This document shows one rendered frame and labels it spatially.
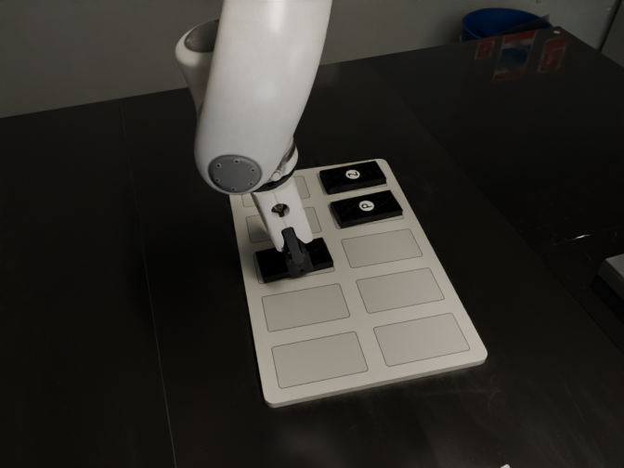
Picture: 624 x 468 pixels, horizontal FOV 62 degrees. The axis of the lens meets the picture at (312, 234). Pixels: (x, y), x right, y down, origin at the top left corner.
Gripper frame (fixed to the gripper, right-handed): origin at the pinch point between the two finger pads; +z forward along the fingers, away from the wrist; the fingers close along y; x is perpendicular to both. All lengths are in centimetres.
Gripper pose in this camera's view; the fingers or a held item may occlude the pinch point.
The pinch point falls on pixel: (293, 250)
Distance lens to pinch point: 70.7
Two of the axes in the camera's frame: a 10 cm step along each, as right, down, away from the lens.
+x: -9.3, 3.5, -0.6
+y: -3.0, -6.8, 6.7
